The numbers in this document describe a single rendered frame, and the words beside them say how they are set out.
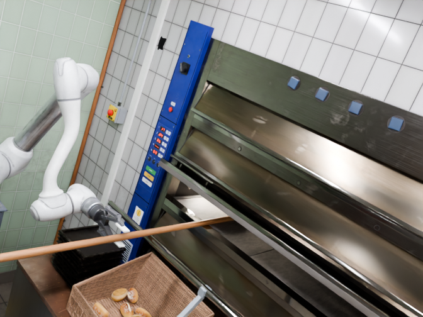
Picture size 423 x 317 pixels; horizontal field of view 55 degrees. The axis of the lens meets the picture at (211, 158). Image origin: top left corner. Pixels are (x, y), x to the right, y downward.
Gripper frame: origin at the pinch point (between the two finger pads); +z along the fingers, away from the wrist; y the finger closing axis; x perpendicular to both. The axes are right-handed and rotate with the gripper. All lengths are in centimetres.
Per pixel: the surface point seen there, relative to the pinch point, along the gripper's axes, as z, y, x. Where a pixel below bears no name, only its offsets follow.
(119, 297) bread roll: -18, 56, -31
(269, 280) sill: 47, 3, -53
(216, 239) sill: 12, 3, -53
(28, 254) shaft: 1.8, 0.4, 40.9
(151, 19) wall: -89, -88, -53
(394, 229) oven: 84, -48, -53
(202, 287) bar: 38.2, 2.8, -15.4
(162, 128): -48, -34, -50
